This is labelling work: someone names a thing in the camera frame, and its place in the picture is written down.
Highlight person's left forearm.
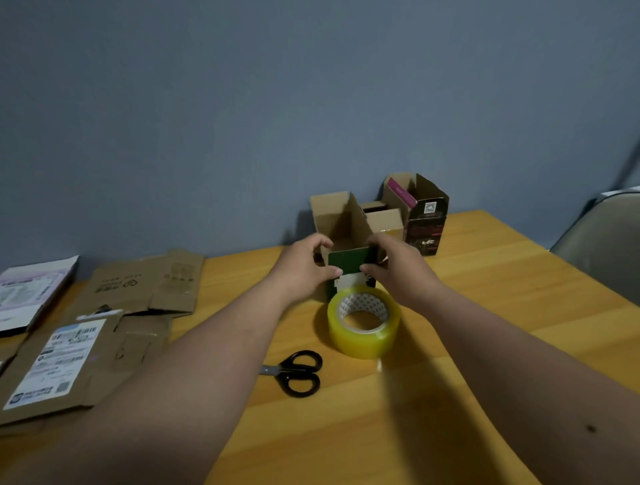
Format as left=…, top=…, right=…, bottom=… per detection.
left=0, top=279, right=293, bottom=485

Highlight person's right forearm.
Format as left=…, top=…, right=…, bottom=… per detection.
left=412, top=283, right=640, bottom=485

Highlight black box white label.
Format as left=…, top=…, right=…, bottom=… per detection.
left=0, top=255, right=81, bottom=338

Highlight person's right hand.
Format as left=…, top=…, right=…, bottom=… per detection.
left=359, top=233, right=446, bottom=314

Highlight brown carton with label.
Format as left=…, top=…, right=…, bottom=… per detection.
left=0, top=309, right=173, bottom=436

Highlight plain brown carton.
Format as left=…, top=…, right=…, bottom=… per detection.
left=63, top=248, right=206, bottom=323

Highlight black scissors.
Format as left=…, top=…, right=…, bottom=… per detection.
left=259, top=349, right=323, bottom=398

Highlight pink and black carton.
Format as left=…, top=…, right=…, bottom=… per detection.
left=382, top=173, right=450, bottom=256

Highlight person's left hand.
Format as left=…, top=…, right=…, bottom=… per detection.
left=265, top=233, right=345, bottom=313

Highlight green box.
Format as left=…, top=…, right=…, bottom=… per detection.
left=309, top=191, right=390, bottom=303

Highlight yellow tape roll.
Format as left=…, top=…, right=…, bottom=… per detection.
left=327, top=285, right=403, bottom=360

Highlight beige chair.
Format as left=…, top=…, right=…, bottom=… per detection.
left=549, top=189, right=640, bottom=306

